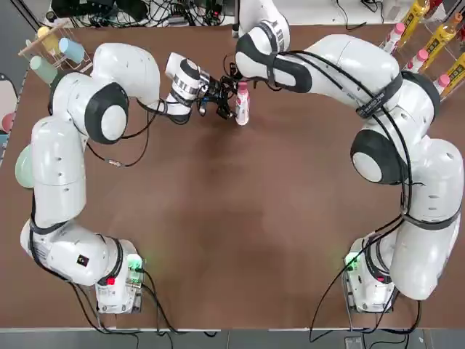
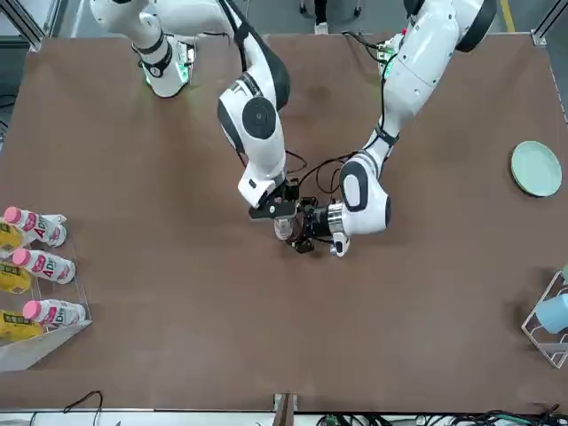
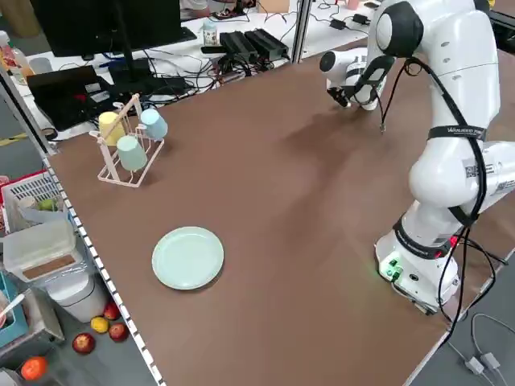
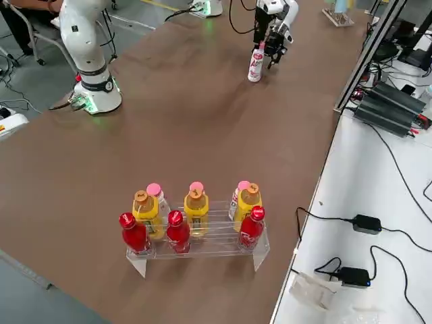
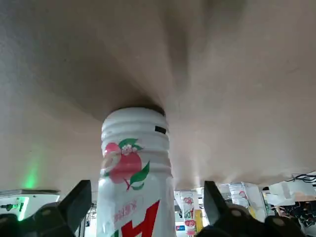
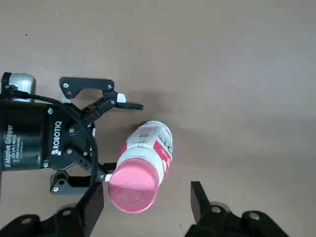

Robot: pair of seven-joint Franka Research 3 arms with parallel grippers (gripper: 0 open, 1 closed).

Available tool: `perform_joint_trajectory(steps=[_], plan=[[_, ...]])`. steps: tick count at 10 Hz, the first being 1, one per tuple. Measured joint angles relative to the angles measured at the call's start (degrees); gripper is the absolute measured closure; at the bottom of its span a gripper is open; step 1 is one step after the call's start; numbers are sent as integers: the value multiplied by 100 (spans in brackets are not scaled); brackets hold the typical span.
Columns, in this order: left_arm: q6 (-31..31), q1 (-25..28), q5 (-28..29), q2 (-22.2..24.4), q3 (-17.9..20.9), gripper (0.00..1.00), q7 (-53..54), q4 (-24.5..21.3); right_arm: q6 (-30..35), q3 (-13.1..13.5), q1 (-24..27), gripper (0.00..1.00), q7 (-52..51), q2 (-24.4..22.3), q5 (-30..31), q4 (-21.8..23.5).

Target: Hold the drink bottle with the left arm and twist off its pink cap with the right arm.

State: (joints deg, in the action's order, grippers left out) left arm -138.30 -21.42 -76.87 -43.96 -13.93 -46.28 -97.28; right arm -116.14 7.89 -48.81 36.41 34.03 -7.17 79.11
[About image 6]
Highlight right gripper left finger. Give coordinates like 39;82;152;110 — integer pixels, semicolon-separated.
0;182;105;237

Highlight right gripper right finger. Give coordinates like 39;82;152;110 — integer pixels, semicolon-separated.
182;181;291;237

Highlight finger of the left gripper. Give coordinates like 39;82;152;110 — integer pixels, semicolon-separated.
58;77;144;127
50;153;118;196

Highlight pink bottle cap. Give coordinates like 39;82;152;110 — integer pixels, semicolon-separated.
107;159;158;213

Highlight white pink-label drink bottle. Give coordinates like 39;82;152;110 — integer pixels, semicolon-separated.
116;120;173;188

